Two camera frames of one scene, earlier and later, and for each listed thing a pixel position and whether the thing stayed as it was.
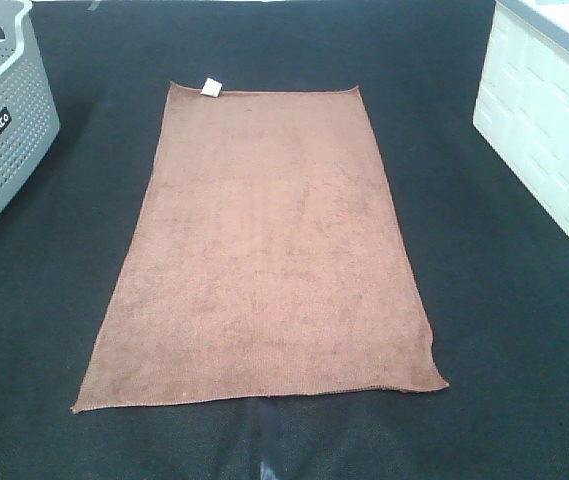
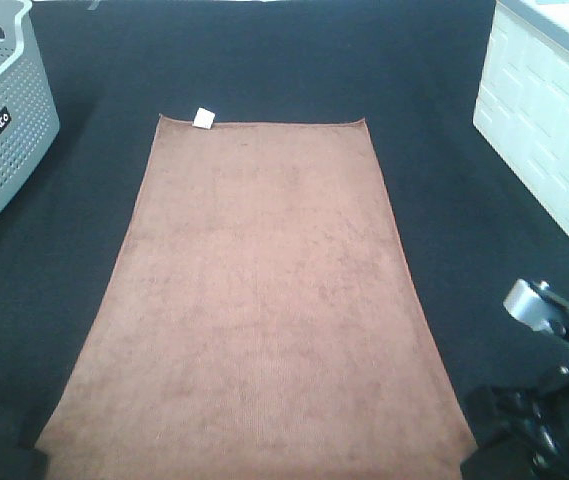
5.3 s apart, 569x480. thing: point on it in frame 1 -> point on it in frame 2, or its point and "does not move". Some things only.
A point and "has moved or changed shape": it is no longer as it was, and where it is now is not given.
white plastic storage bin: x=540 y=105 does not move
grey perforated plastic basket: x=10 y=114 does not move
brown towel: x=268 y=257 has moved or changed shape
